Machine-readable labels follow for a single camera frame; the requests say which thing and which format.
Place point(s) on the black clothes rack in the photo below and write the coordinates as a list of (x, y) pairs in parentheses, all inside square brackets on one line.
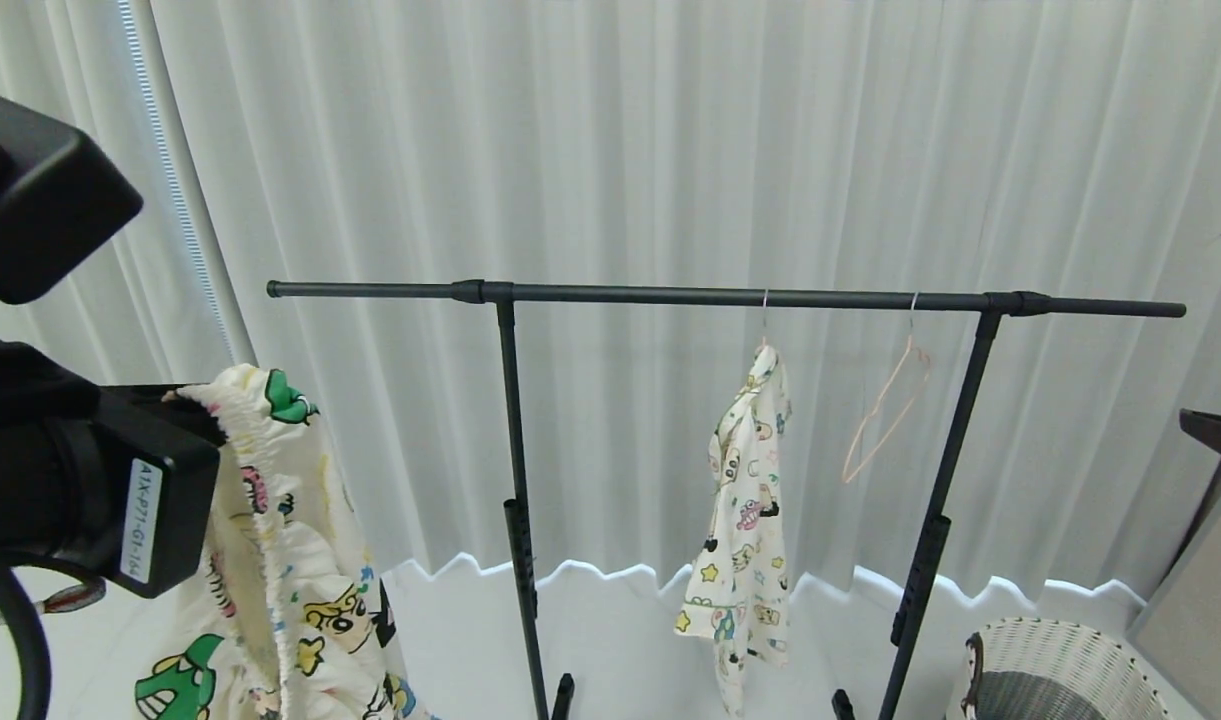
[(670, 295)]

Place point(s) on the cream printed garment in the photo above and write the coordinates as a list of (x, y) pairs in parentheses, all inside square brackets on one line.
[(740, 560), (300, 560)]

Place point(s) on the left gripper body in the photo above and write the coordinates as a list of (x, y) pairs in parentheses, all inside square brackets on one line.
[(170, 500)]

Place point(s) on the white laundry basket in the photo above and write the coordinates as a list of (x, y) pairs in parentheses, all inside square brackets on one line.
[(1060, 650)]

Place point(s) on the white curtain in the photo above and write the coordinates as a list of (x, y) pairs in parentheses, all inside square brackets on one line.
[(670, 150)]

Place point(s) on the pink clothes hanger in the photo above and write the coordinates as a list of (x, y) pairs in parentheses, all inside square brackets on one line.
[(765, 320), (885, 420)]

